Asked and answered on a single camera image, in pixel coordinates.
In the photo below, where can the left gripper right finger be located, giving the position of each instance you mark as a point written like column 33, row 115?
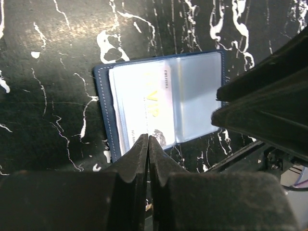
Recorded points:
column 236, row 201

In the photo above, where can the blue leather card holder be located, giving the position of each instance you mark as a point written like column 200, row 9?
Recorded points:
column 195, row 79

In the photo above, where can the white VIP credit card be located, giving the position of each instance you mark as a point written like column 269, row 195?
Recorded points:
column 144, row 103

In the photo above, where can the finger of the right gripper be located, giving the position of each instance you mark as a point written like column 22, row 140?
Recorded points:
column 276, row 114
column 290, row 58

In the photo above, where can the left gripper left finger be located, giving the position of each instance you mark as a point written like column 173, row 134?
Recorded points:
column 108, row 200

